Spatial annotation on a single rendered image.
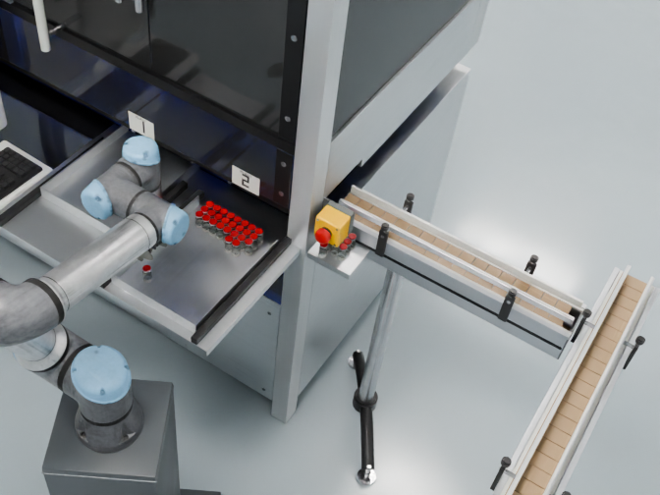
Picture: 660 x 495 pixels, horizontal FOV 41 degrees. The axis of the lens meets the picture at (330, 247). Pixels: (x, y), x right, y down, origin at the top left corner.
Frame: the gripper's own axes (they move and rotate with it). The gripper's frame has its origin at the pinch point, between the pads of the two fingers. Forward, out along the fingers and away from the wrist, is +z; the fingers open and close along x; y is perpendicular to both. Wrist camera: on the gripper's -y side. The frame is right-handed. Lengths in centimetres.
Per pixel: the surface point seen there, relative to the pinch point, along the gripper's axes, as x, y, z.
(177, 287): 2.4, 7.9, 10.2
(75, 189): 12.8, -34.8, 10.4
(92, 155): 24.8, -39.3, 9.6
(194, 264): 10.8, 6.9, 10.3
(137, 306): -7.9, 3.9, 10.4
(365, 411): 44, 49, 85
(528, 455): 5, 99, 1
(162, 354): 29, -24, 99
